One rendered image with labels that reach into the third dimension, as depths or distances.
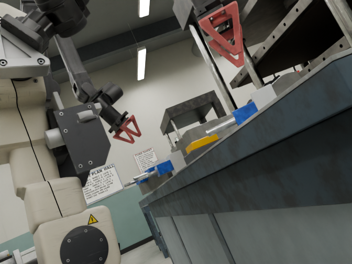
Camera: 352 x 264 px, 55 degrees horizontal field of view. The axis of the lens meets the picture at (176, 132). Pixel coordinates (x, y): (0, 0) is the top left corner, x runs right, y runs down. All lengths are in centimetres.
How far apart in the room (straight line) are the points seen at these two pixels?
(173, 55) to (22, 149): 831
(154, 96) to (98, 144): 778
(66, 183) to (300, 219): 52
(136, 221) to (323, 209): 772
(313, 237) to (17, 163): 65
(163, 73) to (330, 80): 859
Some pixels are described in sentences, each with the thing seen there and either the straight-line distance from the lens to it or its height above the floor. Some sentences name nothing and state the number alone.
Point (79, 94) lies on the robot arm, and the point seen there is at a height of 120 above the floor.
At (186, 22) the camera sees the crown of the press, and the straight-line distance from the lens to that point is 252.
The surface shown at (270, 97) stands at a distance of 57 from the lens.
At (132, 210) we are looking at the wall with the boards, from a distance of 811.
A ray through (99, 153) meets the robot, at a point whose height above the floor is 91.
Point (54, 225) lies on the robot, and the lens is 80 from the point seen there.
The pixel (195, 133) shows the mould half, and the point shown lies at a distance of 87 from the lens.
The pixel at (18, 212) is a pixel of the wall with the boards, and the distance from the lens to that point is 850.
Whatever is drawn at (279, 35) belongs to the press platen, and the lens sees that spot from 181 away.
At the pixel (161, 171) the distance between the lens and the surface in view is 88.
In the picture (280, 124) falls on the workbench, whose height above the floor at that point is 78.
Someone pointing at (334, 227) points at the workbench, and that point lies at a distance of 46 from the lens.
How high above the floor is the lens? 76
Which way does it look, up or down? 9 degrees up
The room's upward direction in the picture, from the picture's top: 24 degrees counter-clockwise
